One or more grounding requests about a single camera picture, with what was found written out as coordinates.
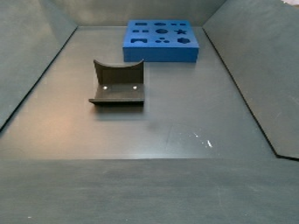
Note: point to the blue shape sorter block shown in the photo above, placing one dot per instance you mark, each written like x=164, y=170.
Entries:
x=160, y=41

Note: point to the black curved holder bracket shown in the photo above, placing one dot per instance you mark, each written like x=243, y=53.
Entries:
x=118, y=78

